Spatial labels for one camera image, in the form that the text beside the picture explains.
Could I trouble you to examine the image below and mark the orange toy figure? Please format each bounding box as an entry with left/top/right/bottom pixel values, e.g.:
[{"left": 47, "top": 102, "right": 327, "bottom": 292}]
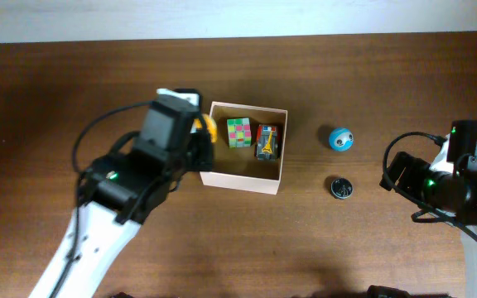
[{"left": 191, "top": 113, "right": 218, "bottom": 143}]

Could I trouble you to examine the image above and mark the pastel puzzle cube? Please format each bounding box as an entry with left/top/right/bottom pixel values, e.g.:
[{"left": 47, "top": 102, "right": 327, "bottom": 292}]
[{"left": 226, "top": 118, "right": 252, "bottom": 148}]

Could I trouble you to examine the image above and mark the red grey toy car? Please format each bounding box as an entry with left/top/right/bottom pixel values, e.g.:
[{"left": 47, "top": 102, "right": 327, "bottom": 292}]
[{"left": 255, "top": 124, "right": 279, "bottom": 161}]

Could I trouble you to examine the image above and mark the blue ball with eyes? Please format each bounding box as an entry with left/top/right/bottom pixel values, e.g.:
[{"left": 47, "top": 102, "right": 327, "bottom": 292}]
[{"left": 329, "top": 127, "right": 354, "bottom": 151}]

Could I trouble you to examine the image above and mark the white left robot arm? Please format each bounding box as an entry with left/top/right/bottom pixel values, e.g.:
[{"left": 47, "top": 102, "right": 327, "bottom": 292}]
[{"left": 31, "top": 89, "right": 214, "bottom": 297}]

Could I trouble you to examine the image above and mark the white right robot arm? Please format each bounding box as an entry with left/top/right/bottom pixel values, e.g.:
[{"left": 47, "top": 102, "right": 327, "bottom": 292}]
[{"left": 380, "top": 120, "right": 477, "bottom": 297}]

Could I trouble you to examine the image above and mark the pink cardboard box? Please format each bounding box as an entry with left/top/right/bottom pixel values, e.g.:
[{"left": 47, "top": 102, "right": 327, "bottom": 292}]
[{"left": 201, "top": 102, "right": 288, "bottom": 195}]

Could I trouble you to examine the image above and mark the black round cap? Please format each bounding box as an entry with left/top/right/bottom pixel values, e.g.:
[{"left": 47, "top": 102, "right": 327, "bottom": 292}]
[{"left": 330, "top": 177, "right": 354, "bottom": 199}]

